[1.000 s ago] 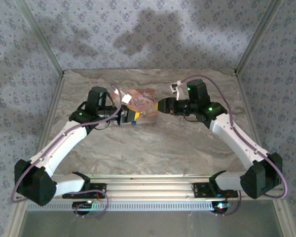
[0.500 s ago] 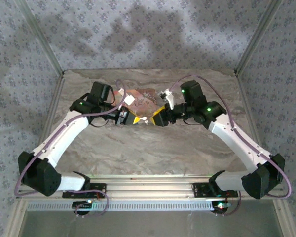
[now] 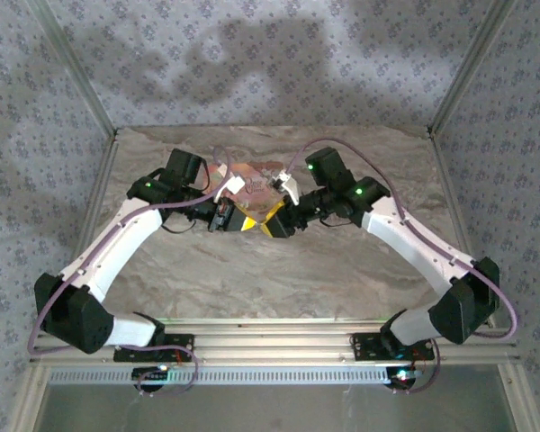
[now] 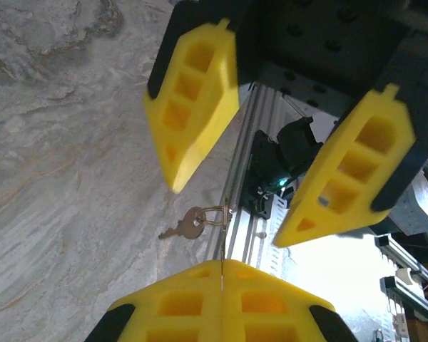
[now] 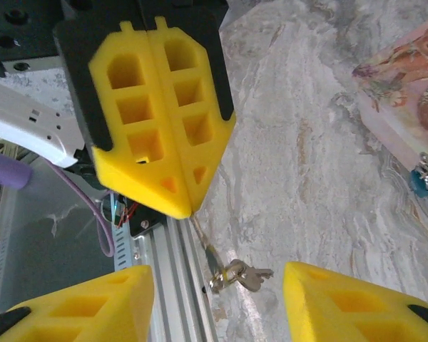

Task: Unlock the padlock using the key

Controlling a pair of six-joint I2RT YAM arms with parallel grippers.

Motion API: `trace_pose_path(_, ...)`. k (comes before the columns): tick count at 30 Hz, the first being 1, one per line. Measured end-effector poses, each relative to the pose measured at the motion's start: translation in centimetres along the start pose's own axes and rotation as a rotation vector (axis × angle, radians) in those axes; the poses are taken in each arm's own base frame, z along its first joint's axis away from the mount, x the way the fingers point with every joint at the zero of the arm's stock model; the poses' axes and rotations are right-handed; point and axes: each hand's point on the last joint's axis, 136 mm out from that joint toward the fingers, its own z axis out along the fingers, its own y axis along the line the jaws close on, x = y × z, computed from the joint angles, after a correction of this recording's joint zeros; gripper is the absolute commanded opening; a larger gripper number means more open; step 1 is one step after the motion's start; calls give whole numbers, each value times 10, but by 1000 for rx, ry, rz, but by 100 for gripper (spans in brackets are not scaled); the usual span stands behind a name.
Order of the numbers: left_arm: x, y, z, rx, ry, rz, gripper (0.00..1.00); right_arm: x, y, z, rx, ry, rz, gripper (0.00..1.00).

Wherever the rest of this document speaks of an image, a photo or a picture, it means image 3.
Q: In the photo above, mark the pink printed box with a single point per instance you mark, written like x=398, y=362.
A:
x=256, y=184

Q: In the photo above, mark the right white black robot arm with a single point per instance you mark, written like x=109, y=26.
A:
x=409, y=243

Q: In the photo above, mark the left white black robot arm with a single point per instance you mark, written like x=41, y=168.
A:
x=121, y=252

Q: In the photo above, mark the left black controller board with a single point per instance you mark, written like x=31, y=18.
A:
x=150, y=377

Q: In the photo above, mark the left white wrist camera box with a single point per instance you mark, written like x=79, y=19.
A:
x=236, y=184

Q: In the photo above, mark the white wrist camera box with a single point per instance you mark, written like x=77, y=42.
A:
x=236, y=184
x=290, y=184

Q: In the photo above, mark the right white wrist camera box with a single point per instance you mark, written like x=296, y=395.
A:
x=290, y=184

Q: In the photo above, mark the aluminium side rail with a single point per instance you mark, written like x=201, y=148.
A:
x=461, y=225
x=91, y=225

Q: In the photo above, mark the aluminium front rail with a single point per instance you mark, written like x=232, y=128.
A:
x=270, y=346

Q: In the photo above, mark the aluminium corner post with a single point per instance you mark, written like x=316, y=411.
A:
x=77, y=67
x=468, y=67

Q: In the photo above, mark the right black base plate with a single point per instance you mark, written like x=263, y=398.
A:
x=364, y=347

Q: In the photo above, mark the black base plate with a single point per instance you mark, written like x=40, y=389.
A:
x=128, y=354
x=364, y=347

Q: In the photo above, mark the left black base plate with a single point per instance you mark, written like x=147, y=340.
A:
x=128, y=354

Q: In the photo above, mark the aluminium frame leg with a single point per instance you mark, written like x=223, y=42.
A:
x=29, y=405
x=522, y=405

